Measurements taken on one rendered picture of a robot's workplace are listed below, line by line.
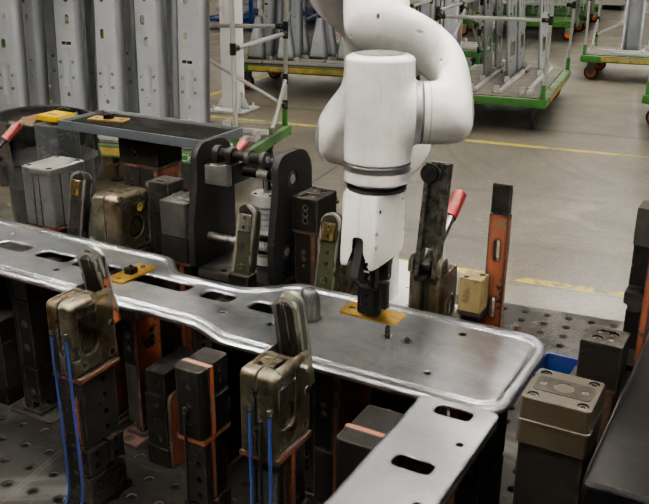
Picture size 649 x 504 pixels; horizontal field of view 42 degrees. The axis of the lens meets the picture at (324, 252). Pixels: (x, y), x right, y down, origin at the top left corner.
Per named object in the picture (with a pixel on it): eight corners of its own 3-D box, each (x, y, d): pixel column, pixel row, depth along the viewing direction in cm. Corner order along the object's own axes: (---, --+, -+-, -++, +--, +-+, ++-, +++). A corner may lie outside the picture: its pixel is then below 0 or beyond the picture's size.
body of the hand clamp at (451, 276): (398, 465, 141) (407, 269, 129) (414, 445, 147) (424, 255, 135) (431, 475, 139) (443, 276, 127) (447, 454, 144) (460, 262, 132)
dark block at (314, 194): (292, 414, 156) (290, 195, 142) (311, 397, 162) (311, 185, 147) (315, 421, 154) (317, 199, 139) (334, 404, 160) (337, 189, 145)
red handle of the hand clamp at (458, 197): (412, 261, 128) (447, 185, 136) (414, 270, 130) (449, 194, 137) (438, 266, 126) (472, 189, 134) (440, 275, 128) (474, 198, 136)
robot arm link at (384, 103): (415, 152, 109) (343, 151, 110) (420, 47, 105) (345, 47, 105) (421, 169, 102) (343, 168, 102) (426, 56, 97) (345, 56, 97)
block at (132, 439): (112, 440, 148) (98, 287, 138) (160, 406, 158) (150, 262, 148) (136, 449, 145) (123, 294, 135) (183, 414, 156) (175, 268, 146)
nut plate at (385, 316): (338, 313, 113) (338, 304, 113) (351, 303, 116) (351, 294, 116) (395, 326, 110) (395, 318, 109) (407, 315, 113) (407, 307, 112)
